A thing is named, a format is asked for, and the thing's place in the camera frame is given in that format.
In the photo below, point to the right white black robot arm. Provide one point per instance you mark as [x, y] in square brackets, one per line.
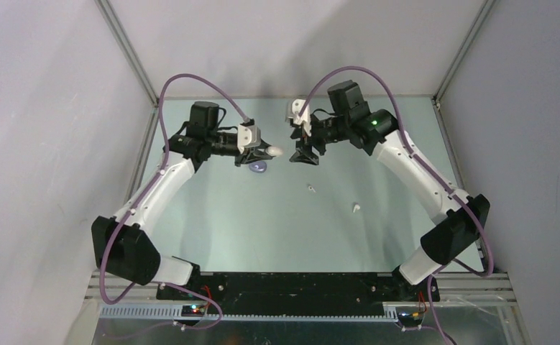
[457, 217]

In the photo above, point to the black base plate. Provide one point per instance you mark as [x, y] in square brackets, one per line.
[306, 294]

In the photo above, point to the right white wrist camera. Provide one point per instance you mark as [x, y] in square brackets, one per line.
[299, 117]

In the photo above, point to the grey cable duct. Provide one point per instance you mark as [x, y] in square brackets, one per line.
[166, 312]

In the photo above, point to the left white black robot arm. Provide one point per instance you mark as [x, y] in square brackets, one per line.
[123, 243]

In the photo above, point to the purple charging case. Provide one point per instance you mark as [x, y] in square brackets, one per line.
[258, 167]

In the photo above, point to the white charging case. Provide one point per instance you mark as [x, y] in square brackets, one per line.
[274, 151]

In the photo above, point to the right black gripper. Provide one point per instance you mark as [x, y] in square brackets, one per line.
[298, 157]

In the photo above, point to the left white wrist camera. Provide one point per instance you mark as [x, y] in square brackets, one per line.
[248, 137]

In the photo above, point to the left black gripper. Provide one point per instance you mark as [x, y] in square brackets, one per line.
[246, 157]

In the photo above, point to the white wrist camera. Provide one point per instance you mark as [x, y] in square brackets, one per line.
[299, 117]
[248, 137]

